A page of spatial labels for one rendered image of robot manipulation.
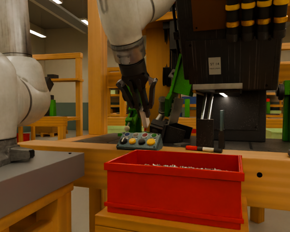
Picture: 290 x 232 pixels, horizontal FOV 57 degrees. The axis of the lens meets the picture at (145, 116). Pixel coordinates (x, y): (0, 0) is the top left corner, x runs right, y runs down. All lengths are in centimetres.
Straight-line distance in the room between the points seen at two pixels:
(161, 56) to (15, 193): 115
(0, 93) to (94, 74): 106
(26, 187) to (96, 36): 127
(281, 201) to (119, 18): 68
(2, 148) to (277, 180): 75
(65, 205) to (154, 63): 99
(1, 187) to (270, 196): 71
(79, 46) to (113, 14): 1201
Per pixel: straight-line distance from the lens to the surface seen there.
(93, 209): 182
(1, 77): 72
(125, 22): 69
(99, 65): 170
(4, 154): 72
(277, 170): 89
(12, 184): 59
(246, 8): 97
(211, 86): 92
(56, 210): 79
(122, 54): 72
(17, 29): 94
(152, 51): 157
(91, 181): 104
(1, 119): 71
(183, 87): 113
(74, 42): 1283
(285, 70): 158
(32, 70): 90
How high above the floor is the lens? 105
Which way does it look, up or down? 2 degrees down
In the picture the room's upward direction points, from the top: straight up
